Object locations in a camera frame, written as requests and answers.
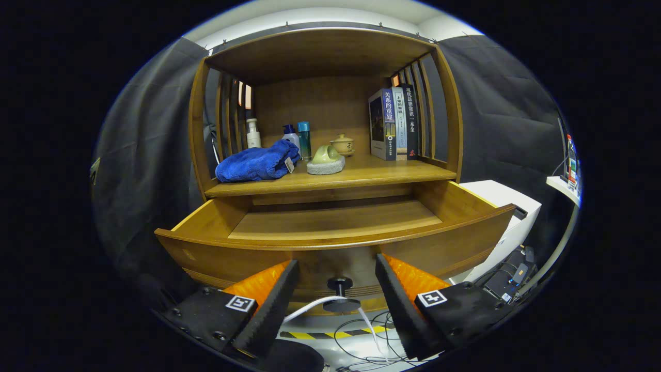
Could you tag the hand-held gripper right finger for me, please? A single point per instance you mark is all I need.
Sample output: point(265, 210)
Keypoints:
point(403, 310)

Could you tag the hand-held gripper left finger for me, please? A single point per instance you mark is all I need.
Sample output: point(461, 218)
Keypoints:
point(273, 305)

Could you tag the wooden drawer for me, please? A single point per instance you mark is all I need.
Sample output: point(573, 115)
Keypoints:
point(335, 222)

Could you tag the pale green scrub brush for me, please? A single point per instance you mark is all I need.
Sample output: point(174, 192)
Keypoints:
point(325, 157)

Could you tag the white drawer unit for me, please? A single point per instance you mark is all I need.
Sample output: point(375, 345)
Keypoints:
point(508, 237)

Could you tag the wooden countertop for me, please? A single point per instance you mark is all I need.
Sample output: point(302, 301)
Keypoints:
point(372, 168)

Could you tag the wooden cabinet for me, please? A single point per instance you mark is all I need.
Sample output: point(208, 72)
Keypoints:
point(320, 51)

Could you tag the yellow black floor tape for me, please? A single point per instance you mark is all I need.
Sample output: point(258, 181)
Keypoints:
point(310, 335)

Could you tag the black floor electronics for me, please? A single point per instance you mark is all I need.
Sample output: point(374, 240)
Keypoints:
point(511, 276)

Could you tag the blue towel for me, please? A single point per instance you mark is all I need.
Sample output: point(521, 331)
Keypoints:
point(253, 164)

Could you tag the black plastic holder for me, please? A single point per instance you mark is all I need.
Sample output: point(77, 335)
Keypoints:
point(519, 212)

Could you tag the teal bottle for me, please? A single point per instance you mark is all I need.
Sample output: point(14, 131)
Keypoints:
point(305, 142)

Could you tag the white pump bottle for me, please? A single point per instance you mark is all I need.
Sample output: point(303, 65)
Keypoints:
point(253, 137)

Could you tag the white bottle blue cap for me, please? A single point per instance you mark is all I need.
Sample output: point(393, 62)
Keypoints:
point(292, 135)

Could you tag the white round side table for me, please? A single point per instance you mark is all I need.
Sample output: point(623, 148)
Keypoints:
point(560, 237)

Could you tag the beige lidded teacup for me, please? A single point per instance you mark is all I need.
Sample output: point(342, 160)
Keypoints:
point(343, 144)

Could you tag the pale spine book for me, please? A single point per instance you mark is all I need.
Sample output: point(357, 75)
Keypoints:
point(399, 124)

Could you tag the blue spine book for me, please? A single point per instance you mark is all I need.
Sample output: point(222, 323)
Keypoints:
point(379, 124)

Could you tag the red cap water bottle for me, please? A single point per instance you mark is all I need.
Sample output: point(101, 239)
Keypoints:
point(572, 165)

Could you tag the dark monitor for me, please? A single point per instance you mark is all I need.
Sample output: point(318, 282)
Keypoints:
point(562, 147)

